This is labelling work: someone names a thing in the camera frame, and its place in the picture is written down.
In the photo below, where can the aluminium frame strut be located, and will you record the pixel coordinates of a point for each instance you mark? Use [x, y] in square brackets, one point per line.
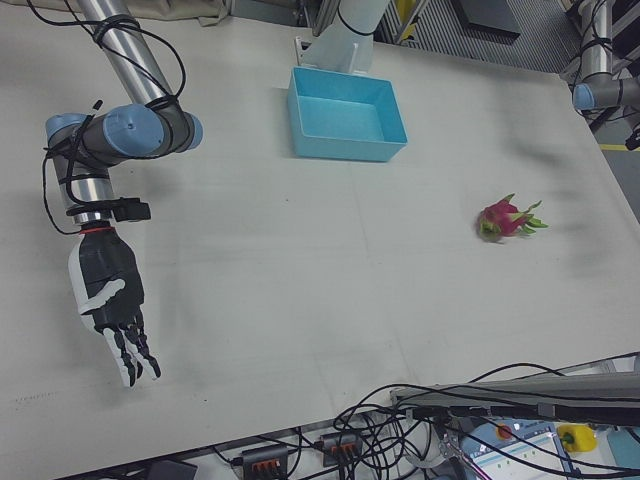
[320, 12]

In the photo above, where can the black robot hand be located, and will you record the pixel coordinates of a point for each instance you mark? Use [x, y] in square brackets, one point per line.
[107, 270]

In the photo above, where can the ribbed grey platform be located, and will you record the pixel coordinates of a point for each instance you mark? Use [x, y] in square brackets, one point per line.
[440, 35]

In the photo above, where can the beige fabric cover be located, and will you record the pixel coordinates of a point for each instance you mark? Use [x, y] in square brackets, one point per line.
[215, 12]

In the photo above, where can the grey blue teach pendant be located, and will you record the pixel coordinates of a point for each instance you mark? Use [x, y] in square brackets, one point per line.
[520, 450]

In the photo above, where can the black flat panel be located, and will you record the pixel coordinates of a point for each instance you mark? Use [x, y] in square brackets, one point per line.
[485, 17]

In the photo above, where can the blue plastic bin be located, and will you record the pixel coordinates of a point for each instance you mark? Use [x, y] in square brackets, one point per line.
[345, 145]

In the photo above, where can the yellow bell pepper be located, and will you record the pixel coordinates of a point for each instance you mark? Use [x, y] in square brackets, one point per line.
[577, 439]

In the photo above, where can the black orange connector hub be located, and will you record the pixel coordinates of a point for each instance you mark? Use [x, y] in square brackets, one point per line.
[345, 447]
[265, 457]

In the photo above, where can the pink dragon fruit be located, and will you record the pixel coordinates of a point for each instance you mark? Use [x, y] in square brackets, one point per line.
[500, 215]

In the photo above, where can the yellow black striped bar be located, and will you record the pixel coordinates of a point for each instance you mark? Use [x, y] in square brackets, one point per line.
[407, 25]

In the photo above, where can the black computer monitor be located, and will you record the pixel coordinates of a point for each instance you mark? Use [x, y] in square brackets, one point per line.
[172, 471]

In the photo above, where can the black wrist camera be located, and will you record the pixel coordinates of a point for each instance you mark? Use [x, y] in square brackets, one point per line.
[634, 139]
[132, 210]

